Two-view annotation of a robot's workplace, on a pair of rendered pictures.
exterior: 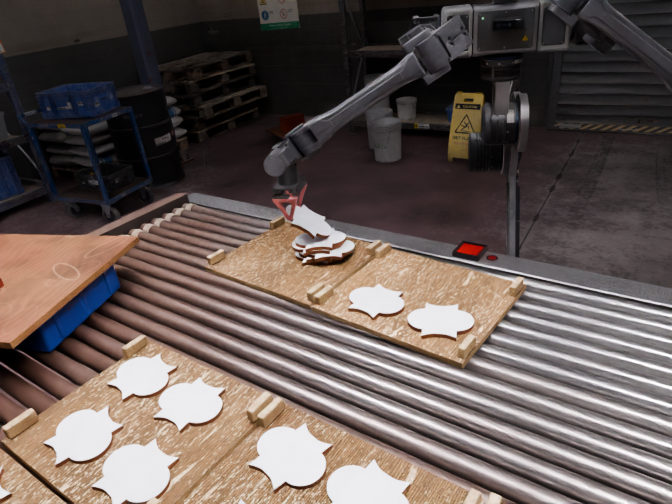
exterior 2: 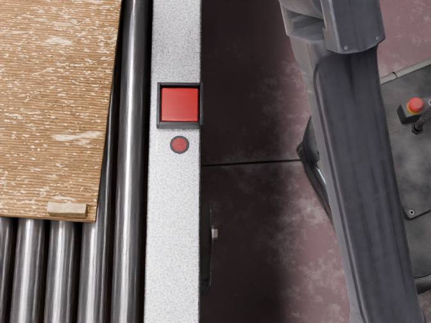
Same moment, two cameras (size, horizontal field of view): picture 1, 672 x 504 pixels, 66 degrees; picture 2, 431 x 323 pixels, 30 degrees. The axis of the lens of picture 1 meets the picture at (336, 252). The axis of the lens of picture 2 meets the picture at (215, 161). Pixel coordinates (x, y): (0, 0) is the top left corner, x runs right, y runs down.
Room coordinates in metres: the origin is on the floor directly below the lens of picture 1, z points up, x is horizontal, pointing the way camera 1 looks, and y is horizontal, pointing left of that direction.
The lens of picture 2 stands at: (0.99, -0.82, 2.12)
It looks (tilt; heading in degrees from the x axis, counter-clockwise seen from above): 70 degrees down; 48
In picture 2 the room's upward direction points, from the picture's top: 5 degrees clockwise
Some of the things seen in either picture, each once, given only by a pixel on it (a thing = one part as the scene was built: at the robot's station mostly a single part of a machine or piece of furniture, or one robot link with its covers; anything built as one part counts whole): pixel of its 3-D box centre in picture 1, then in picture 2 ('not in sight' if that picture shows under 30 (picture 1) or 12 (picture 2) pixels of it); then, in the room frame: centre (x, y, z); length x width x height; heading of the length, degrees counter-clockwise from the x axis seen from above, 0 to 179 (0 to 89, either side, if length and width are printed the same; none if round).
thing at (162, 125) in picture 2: (470, 250); (179, 105); (1.30, -0.38, 0.92); 0.08 x 0.08 x 0.02; 52
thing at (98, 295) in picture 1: (36, 299); not in sight; (1.22, 0.82, 0.97); 0.31 x 0.31 x 0.10; 74
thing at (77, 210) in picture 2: (516, 286); (67, 209); (1.06, -0.43, 0.95); 0.06 x 0.02 x 0.03; 139
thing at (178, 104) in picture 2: (470, 251); (179, 106); (1.30, -0.38, 0.92); 0.06 x 0.06 x 0.01; 52
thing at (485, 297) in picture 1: (418, 297); (2, 91); (1.09, -0.19, 0.93); 0.41 x 0.35 x 0.02; 49
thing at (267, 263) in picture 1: (295, 258); not in sight; (1.36, 0.12, 0.93); 0.41 x 0.35 x 0.02; 49
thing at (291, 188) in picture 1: (287, 175); not in sight; (1.37, 0.11, 1.18); 0.10 x 0.07 x 0.07; 165
